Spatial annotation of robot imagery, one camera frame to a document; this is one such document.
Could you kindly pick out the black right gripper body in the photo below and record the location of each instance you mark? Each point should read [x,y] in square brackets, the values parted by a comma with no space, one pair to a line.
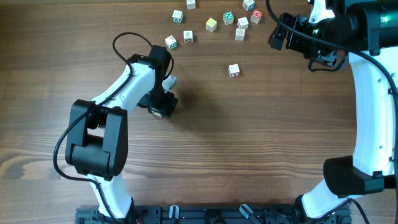
[290,32]

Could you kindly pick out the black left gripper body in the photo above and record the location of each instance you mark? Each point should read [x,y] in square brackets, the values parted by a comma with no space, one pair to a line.
[162,106]

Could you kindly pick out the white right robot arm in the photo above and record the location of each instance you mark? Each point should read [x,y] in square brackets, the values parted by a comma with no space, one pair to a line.
[363,34]

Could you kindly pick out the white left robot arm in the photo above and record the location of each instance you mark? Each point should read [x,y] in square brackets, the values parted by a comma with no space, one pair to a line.
[97,146]

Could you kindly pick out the green Z wooden block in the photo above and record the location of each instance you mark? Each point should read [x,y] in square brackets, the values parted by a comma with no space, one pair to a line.
[171,42]

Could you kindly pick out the red W wooden block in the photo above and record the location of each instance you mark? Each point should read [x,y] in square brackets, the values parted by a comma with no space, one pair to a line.
[256,16]

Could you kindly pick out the green J soccer block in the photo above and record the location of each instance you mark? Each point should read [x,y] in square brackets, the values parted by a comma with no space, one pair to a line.
[188,36]

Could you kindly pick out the blue letter flower block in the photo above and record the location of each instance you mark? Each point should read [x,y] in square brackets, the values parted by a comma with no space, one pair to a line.
[240,34]

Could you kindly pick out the red letter plain block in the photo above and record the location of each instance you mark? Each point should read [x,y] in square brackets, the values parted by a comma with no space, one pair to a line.
[243,23]

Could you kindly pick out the blue letter block far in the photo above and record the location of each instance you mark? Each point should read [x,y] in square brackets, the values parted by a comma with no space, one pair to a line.
[248,5]

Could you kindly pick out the red Y wooden block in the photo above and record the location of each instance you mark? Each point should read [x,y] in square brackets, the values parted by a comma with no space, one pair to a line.
[234,70]

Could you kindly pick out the green V wooden block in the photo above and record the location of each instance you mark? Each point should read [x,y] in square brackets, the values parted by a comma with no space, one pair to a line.
[177,16]

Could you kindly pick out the green N wooden block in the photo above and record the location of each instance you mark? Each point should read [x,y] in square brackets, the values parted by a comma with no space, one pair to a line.
[228,18]

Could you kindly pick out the yellow top wooden block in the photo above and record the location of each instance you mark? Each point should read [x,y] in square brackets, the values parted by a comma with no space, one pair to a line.
[211,25]

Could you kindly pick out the blue P wooden block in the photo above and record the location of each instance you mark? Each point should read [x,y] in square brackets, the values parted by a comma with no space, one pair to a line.
[191,4]

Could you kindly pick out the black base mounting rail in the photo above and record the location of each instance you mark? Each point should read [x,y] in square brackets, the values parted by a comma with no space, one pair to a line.
[280,213]

